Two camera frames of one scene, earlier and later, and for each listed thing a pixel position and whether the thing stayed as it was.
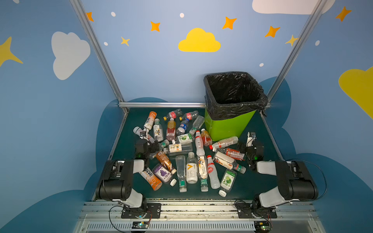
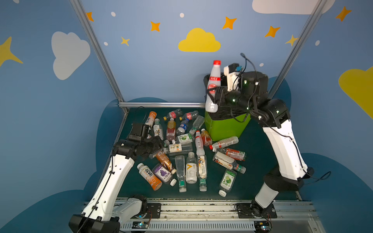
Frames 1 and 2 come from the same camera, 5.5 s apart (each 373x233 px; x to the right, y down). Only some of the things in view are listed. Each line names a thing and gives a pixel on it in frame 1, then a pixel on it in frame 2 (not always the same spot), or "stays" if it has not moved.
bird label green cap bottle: (202, 172) stays
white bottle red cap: (214, 181) → (214, 88)
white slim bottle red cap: (199, 144) stays
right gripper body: (245, 147) → (219, 97)
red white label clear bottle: (228, 162) stays
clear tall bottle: (180, 163) stays
